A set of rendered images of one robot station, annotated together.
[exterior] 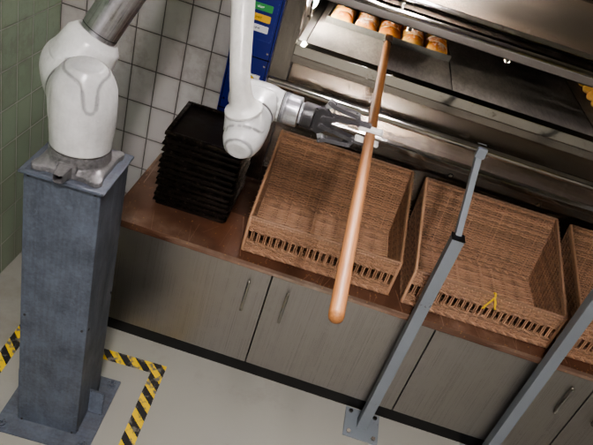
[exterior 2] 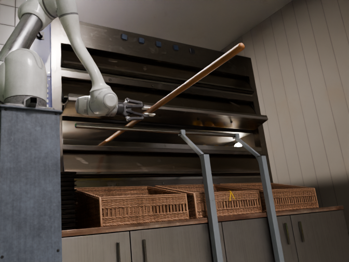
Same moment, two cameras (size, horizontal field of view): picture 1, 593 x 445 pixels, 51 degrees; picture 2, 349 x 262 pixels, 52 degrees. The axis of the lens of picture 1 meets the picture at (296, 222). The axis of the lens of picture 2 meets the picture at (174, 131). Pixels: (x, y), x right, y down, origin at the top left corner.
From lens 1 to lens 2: 162 cm
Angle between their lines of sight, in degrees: 58
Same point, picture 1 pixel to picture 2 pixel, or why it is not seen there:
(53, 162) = (18, 103)
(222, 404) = not seen: outside the picture
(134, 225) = not seen: hidden behind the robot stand
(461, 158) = (163, 170)
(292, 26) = not seen: hidden behind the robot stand
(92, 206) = (54, 122)
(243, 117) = (105, 86)
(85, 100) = (36, 60)
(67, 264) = (40, 180)
